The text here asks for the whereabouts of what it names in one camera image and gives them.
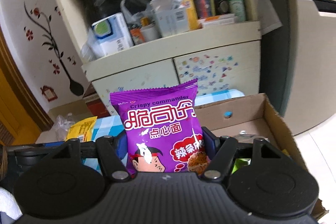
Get red house switch sticker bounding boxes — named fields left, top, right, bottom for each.
left=41, top=85, right=58, bottom=102

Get wooden door frame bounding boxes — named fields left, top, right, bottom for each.
left=1, top=35, right=53, bottom=146

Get beige refrigerator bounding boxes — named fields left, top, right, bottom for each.
left=260, top=0, right=335, bottom=134

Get cream cabinet with stickers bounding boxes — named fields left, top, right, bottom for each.
left=43, top=0, right=283, bottom=115

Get vase wall decal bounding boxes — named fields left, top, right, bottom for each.
left=23, top=2, right=84, bottom=97

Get red brown carton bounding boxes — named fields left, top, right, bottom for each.
left=83, top=84, right=110, bottom=118

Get white blue medicine box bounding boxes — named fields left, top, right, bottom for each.
left=91, top=12, right=134, bottom=56

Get purple noodle snack bag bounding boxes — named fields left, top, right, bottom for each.
left=110, top=80, right=210, bottom=175

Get silver foil snack bag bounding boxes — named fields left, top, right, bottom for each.
left=234, top=130, right=269, bottom=144

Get green snack packet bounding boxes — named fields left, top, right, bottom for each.
left=231, top=159, right=251, bottom=174

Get cardboard milk box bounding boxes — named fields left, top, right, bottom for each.
left=183, top=94, right=326, bottom=223

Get yellow snack packet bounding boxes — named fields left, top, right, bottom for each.
left=65, top=117, right=97, bottom=143

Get clear plastic bag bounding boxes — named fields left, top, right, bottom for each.
left=51, top=113, right=75, bottom=141

